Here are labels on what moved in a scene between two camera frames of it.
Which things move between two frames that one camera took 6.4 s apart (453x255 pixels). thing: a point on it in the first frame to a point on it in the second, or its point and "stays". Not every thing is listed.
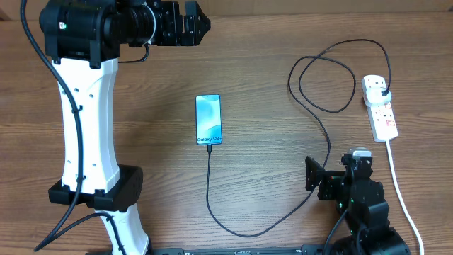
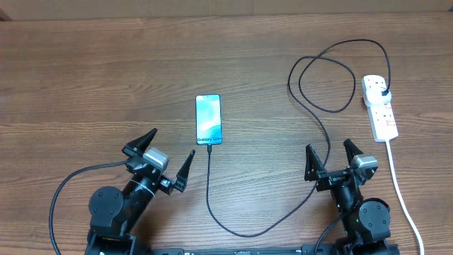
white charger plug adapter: (374, 96) stays
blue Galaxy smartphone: (209, 119) stays
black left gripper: (172, 36) to (165, 184)
